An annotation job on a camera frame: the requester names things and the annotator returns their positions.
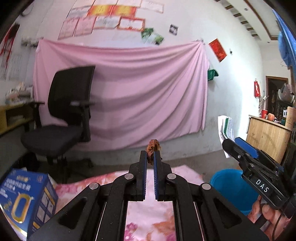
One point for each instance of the floral pink tablecloth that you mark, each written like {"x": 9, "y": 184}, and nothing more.
{"x": 147, "y": 220}

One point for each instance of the red cup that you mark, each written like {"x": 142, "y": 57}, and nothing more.
{"x": 264, "y": 113}

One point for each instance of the blue plastic bucket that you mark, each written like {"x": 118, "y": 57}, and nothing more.
{"x": 231, "y": 185}

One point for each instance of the right hand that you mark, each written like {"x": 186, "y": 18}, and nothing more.
{"x": 271, "y": 215}

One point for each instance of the wooden cabinet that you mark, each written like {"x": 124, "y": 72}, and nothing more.
{"x": 268, "y": 136}

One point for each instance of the green hanging dustpan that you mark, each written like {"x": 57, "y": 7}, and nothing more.
{"x": 212, "y": 73}

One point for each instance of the green white leaflet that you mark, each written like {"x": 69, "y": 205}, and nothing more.
{"x": 225, "y": 128}

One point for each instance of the red framed certificate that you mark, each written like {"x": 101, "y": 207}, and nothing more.
{"x": 135, "y": 24}

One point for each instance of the black office chair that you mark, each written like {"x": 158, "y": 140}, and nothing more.
{"x": 69, "y": 101}

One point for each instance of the blue dotted curtain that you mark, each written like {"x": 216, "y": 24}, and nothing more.
{"x": 286, "y": 43}

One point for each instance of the pink hanging sheet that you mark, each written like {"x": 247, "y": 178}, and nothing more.
{"x": 138, "y": 93}

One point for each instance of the brown fruit peel scrap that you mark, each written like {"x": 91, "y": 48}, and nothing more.
{"x": 152, "y": 147}

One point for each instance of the stack of papers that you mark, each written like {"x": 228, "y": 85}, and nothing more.
{"x": 20, "y": 94}

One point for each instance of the blue product box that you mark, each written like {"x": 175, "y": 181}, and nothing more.
{"x": 28, "y": 200}

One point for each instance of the wooden low shelf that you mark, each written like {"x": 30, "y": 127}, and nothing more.
{"x": 14, "y": 116}

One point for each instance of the red wall ornament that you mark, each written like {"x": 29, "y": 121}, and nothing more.
{"x": 256, "y": 89}

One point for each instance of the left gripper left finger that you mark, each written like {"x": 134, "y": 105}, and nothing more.
{"x": 138, "y": 184}

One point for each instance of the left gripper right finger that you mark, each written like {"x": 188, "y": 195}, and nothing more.
{"x": 162, "y": 189}

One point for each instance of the red diamond wall poster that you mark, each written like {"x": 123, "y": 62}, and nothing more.
{"x": 218, "y": 50}

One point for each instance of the red hanging tassel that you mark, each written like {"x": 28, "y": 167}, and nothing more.
{"x": 8, "y": 44}

